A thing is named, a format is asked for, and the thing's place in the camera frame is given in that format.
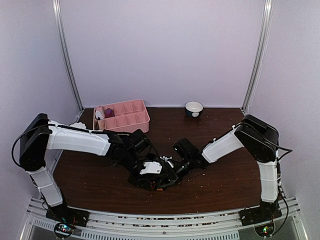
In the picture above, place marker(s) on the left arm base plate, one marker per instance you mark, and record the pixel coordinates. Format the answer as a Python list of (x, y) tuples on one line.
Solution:
[(70, 216)]

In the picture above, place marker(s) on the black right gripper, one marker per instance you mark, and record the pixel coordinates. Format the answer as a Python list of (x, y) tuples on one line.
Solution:
[(172, 176)]

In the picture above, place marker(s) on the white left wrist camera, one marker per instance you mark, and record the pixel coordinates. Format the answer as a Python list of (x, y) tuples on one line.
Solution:
[(151, 167)]

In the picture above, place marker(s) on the aluminium frame post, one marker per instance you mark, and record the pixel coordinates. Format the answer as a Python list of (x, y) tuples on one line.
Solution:
[(261, 48), (65, 53)]

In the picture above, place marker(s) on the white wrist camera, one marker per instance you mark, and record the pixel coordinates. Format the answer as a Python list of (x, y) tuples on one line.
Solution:
[(168, 160), (151, 167)]

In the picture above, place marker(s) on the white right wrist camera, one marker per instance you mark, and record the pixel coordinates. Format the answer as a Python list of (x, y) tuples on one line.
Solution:
[(168, 160)]

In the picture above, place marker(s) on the pink divided organizer tray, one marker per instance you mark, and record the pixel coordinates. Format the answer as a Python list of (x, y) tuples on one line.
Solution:
[(129, 116)]

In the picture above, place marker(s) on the white scalloped bowl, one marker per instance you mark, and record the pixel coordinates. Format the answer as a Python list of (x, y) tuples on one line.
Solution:
[(78, 125)]

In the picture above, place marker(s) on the white item in tray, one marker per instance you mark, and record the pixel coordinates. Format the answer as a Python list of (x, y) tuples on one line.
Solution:
[(98, 115)]

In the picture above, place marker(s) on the dark blue white bowl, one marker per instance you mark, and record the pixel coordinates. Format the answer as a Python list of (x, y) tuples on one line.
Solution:
[(193, 109)]

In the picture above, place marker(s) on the black red yellow argyle sock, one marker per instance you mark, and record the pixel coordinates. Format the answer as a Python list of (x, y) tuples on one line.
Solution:
[(157, 185)]

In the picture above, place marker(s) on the maroon purple striped sock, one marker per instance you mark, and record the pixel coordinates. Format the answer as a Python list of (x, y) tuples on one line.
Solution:
[(109, 113)]

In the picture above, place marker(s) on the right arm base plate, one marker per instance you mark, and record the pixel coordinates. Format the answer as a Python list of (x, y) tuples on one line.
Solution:
[(257, 215)]

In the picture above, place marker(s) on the left aluminium frame post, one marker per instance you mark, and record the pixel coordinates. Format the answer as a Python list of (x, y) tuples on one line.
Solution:
[(65, 53)]

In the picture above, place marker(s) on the front aluminium rail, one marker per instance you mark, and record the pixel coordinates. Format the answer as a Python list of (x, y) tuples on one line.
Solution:
[(219, 225)]

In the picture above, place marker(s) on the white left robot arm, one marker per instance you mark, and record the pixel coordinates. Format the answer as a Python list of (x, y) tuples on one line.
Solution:
[(43, 142)]

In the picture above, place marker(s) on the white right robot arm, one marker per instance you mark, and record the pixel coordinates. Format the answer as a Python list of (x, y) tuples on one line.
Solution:
[(258, 139)]

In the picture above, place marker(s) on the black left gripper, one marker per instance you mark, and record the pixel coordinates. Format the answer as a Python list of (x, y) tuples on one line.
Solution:
[(138, 181)]

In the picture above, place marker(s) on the right aluminium frame post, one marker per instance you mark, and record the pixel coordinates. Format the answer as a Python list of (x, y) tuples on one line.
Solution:
[(261, 48)]

